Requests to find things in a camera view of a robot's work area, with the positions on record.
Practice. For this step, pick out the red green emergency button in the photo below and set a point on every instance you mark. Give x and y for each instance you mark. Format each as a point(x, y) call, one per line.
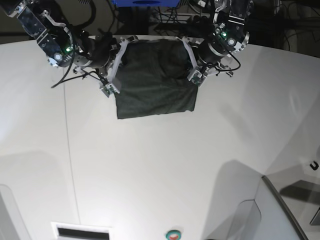
point(173, 235)

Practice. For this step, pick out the small black hook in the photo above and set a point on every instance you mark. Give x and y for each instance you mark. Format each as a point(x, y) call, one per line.
point(314, 165)

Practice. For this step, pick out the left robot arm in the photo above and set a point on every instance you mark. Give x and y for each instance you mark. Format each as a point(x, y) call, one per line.
point(238, 8)

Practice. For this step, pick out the blue box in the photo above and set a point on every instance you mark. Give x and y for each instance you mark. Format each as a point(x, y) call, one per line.
point(145, 3)

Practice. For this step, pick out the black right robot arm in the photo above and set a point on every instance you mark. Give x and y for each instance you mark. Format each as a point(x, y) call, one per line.
point(10, 7)

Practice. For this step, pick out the dark green t-shirt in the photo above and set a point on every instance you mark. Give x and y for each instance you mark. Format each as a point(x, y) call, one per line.
point(154, 80)

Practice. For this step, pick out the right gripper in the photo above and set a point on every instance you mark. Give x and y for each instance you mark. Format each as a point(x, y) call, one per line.
point(54, 34)

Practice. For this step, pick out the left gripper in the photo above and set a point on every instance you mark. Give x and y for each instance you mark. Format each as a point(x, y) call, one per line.
point(220, 39)

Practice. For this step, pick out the black power strip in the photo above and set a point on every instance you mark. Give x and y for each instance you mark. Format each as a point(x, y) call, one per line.
point(200, 17)

